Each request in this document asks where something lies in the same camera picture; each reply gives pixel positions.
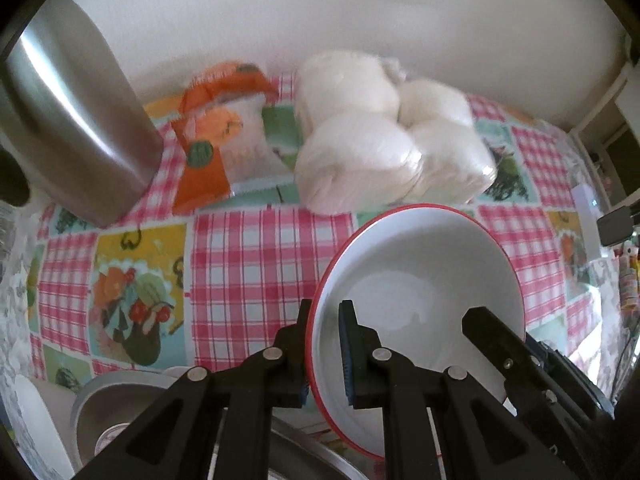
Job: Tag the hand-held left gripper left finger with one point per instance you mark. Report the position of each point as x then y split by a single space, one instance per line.
292 375

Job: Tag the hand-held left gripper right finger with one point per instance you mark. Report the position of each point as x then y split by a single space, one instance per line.
346 355

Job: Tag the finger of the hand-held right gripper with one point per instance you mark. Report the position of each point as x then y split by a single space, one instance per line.
565 375
492 340

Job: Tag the red rimmed strawberry bowl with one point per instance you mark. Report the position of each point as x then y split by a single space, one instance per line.
425 270

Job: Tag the large stainless steel basin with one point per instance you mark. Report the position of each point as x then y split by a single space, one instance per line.
100 410

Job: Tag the pink checked picture tablecloth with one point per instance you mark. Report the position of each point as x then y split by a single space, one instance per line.
250 270

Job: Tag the colourful small packets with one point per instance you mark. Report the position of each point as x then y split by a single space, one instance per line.
629 280

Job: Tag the black power adapter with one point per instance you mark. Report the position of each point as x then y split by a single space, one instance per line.
616 225

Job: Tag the bag of white buns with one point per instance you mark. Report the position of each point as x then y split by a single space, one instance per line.
380 145

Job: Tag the orange snack packet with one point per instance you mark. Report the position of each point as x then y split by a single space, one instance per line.
220 155

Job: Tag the grey floral tablecloth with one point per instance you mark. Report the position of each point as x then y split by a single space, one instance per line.
12 310

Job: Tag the stainless steel thermos jug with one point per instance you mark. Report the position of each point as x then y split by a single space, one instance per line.
75 110

